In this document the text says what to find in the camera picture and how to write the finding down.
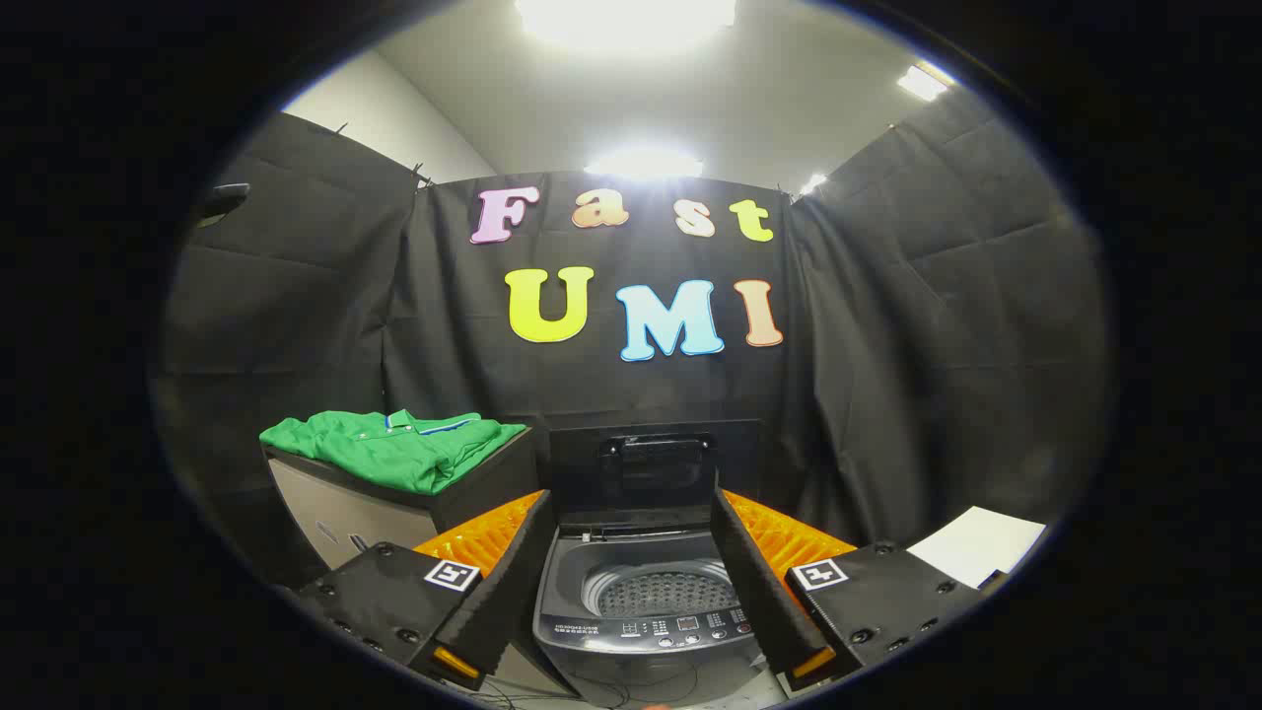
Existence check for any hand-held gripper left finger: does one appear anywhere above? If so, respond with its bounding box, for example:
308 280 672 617
296 490 559 691

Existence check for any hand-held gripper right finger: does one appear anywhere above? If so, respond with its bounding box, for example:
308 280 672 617
710 486 987 696

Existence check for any grey washing machine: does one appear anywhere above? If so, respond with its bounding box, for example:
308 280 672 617
532 523 790 709

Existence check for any green polo shirt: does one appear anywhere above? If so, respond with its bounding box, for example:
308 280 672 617
259 409 528 496

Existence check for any grey cabinet box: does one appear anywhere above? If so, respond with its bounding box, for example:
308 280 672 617
261 426 545 593

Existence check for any black backdrop cloth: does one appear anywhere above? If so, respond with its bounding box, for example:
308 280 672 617
148 89 1115 593

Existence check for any large ceiling light panel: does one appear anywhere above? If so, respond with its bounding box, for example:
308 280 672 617
513 0 738 52

